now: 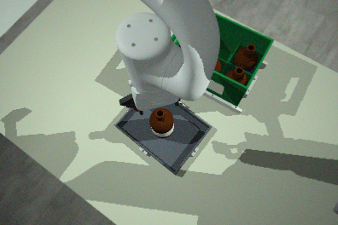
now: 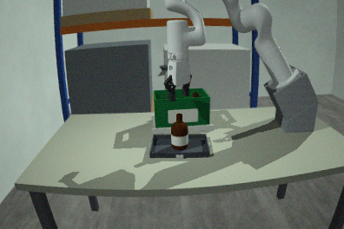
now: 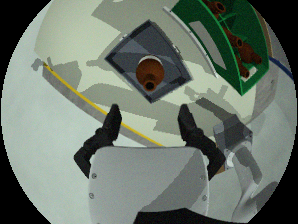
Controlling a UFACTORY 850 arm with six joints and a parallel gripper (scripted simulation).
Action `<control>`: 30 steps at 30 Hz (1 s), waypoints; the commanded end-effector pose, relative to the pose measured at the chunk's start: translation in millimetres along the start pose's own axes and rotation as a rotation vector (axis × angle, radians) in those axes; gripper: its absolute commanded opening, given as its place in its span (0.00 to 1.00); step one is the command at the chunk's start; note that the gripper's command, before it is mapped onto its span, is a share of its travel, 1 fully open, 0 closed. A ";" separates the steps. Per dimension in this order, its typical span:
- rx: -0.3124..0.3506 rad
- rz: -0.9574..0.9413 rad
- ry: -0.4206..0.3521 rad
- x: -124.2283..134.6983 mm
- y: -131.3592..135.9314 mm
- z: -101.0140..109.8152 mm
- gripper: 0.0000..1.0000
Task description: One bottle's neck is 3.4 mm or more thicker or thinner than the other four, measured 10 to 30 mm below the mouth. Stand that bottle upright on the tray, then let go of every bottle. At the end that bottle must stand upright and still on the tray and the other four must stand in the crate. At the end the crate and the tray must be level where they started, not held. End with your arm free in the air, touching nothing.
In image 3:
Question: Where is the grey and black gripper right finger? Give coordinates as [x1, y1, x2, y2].
[177, 104, 226, 181]

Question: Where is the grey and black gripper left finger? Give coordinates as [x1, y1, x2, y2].
[73, 104, 122, 179]

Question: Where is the brown glass bottle with white label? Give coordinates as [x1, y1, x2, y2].
[136, 55, 164, 92]

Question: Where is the green plastic crate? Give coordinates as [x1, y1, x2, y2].
[171, 0, 269, 96]

